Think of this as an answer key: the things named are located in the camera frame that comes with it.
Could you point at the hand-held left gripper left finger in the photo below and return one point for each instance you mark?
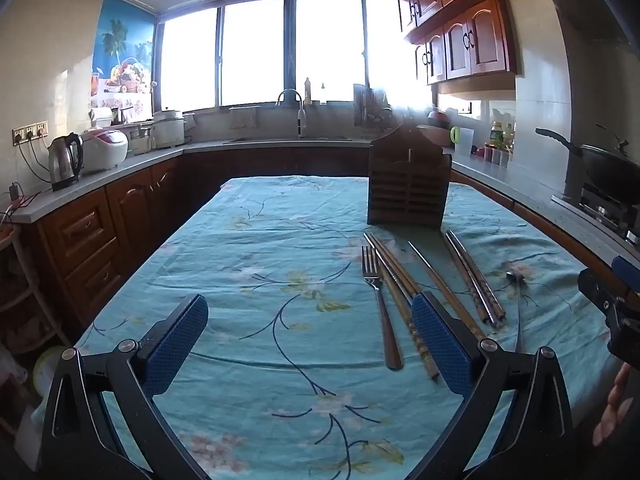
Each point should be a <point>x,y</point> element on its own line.
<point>175,345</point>

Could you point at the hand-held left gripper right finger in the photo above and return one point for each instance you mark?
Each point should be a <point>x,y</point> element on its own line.
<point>440,345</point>

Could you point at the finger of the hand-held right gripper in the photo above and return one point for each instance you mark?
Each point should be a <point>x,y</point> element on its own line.
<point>629,275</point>
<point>595,285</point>

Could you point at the wooden chopstick with carved end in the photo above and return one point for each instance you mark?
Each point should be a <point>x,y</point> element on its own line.
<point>407,320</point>

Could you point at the brown wooden chopstick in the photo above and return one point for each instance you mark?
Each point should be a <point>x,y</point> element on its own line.
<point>404,266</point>
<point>445,287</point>
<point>395,266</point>

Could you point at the metal fork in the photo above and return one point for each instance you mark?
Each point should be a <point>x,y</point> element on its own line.
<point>385,320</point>

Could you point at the dark patterned wooden chopstick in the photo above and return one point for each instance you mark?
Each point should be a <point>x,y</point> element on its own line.
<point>470,282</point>

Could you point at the metal chopstick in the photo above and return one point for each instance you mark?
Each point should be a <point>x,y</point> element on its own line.
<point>487,290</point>

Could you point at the metal spoon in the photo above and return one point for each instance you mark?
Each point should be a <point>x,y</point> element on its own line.
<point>516,276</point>

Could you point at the wooden utensil holder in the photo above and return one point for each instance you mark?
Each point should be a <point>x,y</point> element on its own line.
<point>407,185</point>

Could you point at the person's right hand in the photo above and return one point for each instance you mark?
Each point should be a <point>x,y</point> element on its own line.
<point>619,390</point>

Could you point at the gas stove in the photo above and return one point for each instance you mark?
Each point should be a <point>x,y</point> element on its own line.
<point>607,207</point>

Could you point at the black wok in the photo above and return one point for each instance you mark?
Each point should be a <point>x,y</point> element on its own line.
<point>607,170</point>

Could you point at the teal floral tablecloth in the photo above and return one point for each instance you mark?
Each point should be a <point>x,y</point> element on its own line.
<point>260,260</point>

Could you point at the grey speckled countertop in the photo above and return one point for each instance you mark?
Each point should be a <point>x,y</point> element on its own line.
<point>500,180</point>

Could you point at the wooden base cabinets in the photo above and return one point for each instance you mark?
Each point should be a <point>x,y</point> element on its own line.
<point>130,210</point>

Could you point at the row of spice jars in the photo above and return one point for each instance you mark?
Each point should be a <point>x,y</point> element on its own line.
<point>495,156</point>

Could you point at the white storage shelf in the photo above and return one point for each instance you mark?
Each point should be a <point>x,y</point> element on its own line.
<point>20,280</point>

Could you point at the yellow cooking oil bottle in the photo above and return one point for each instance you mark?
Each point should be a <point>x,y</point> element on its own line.
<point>496,135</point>

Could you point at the pink and white rice cooker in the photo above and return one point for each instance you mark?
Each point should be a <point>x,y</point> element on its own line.
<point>105,150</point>

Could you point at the steel electric kettle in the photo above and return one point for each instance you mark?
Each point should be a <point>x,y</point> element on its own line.
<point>64,162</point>

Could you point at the stacked pink bowls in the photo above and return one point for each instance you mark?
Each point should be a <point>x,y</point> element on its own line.
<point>439,127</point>

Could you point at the white electric cooker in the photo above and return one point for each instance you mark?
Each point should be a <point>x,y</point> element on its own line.
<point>167,127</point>

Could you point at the metal dish rack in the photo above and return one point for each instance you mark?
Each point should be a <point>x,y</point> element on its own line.
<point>370,107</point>

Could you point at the curved kitchen faucet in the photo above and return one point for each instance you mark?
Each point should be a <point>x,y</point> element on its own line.
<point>299,115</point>

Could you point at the range hood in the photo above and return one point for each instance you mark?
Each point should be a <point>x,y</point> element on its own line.
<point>590,0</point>

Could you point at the small bottle on windowsill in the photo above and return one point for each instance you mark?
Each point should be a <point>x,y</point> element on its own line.
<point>307,92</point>

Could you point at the large kitchen window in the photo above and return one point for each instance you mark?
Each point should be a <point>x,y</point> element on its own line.
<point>255,50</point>

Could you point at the wall power sockets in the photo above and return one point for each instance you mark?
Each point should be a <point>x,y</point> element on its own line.
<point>30,132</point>

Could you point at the wooden wall cabinets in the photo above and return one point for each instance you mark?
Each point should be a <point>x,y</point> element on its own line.
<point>465,25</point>

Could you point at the tropical beach wall poster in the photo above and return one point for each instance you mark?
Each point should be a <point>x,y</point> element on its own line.
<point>125,50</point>

